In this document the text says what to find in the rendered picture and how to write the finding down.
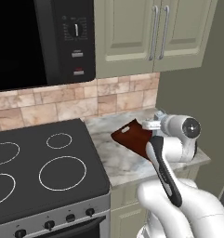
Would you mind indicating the white microwave dial knob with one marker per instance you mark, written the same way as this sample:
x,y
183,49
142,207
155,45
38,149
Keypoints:
x,y
76,30

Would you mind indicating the black stove knob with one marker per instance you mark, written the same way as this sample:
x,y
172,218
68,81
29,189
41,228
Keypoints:
x,y
20,233
70,218
90,212
49,224

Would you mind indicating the sage green base cupboard door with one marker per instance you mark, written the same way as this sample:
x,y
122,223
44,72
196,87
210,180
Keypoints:
x,y
127,223

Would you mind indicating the black microwave oven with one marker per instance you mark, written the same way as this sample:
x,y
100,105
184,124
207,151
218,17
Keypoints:
x,y
73,46

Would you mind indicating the sage green drawer front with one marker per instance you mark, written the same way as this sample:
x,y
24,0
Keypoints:
x,y
124,195

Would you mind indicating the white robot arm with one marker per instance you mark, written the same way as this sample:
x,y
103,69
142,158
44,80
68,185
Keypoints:
x,y
206,214

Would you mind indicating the black microwave door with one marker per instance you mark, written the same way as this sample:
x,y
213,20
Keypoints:
x,y
20,43

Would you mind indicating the dark red tray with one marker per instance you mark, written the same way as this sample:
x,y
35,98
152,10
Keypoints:
x,y
132,138

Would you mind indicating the black hob stove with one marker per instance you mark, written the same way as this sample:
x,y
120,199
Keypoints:
x,y
39,173

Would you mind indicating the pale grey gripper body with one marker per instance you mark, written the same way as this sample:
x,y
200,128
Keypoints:
x,y
151,125

